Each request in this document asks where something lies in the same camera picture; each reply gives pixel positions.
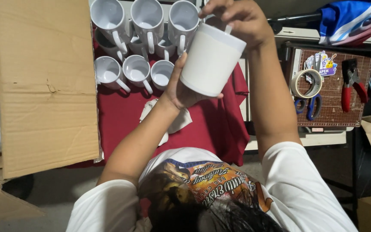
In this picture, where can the person's right hand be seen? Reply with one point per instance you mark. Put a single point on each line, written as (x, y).
(246, 19)

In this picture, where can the person's left hand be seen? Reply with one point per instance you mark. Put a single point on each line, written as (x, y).
(174, 93)

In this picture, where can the white paper-wrapped mug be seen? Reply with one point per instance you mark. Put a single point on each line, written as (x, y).
(209, 64)

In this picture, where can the crumpled white rag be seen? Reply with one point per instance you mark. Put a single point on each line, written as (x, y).
(181, 122)

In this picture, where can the black metal bar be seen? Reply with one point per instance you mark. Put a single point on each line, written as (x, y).
(295, 17)

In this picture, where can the dark red cloth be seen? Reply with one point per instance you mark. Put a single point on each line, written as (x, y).
(208, 129)

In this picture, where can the group of plain white mugs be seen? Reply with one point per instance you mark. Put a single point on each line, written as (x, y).
(147, 19)

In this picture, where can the beige tape roll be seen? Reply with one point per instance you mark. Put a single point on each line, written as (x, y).
(296, 87)

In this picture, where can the colourful sticker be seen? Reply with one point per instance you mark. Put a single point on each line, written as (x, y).
(328, 68)

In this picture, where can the blue and white fabric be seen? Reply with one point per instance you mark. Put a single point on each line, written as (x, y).
(343, 19)

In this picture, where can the brown cutting mat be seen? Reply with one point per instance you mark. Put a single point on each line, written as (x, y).
(333, 108)

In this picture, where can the large cardboard carton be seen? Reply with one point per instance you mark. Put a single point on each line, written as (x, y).
(43, 96)

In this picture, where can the person's white printed shirt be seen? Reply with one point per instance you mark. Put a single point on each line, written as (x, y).
(301, 193)

